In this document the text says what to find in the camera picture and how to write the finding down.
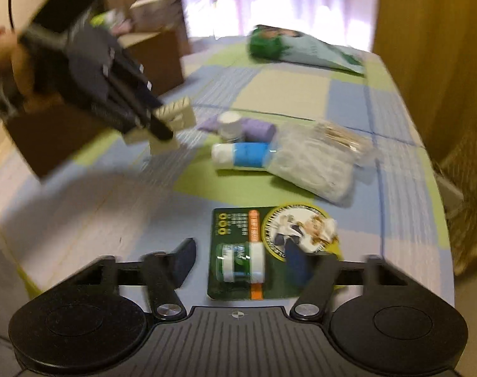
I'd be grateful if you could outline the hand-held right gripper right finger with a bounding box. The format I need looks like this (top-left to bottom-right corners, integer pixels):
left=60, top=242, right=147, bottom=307
left=286, top=243, right=424, bottom=320

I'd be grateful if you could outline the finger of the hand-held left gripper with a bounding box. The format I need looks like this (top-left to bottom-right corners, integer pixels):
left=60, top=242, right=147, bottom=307
left=105, top=45, right=164, bottom=112
left=91, top=94, right=174, bottom=142

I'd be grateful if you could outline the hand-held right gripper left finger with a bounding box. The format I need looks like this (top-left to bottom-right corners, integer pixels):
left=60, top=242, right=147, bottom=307
left=63, top=238, right=197, bottom=320

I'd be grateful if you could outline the brown cardboard box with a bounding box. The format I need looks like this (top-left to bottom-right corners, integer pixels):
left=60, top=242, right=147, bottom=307
left=3, top=31, right=185, bottom=178

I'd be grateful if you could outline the green blister card pack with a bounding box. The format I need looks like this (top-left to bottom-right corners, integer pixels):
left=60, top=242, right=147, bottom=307
left=207, top=204, right=343, bottom=303

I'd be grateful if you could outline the small white bottle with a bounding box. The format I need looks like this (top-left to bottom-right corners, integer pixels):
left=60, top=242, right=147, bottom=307
left=218, top=112, right=245, bottom=142

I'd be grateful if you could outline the white tube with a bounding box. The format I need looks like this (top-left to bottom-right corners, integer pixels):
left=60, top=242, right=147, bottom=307
left=212, top=142, right=278, bottom=173

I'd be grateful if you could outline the purple packet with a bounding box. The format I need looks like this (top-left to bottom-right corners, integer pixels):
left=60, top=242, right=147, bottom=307
left=197, top=114, right=277, bottom=144

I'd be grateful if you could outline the clear plastic bag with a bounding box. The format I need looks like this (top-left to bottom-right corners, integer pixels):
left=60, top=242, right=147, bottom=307
left=268, top=123, right=376, bottom=205

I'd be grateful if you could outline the checked cloth desktop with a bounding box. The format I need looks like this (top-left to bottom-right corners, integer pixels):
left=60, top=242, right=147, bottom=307
left=0, top=33, right=465, bottom=323

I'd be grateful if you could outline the person's left hand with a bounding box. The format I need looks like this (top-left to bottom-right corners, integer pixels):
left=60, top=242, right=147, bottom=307
left=8, top=33, right=36, bottom=97

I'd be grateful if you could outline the grey humidifier box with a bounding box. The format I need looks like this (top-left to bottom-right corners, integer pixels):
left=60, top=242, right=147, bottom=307
left=130, top=0, right=190, bottom=56

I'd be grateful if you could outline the green snack bag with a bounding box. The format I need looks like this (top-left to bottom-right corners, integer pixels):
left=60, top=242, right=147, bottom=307
left=248, top=25, right=367, bottom=76

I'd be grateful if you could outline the tan fabric curtain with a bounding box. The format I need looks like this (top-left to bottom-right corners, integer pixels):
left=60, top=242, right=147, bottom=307
left=374, top=0, right=477, bottom=276

